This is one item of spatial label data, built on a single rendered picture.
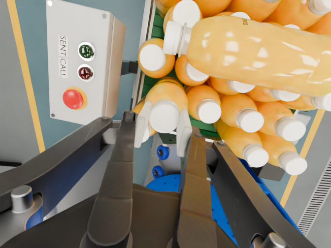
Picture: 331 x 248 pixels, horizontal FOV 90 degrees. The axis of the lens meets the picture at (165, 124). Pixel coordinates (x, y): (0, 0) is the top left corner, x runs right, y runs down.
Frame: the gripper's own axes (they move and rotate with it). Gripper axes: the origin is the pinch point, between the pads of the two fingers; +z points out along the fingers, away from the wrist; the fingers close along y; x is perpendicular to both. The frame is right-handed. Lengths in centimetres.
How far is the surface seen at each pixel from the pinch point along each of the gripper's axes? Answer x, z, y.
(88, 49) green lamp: 5.7, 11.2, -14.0
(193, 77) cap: 5.2, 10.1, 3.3
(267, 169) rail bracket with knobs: -14.7, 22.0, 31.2
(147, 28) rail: 12.4, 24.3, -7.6
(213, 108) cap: 0.9, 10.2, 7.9
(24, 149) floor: -103, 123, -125
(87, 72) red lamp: 2.1, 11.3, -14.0
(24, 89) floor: -42, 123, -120
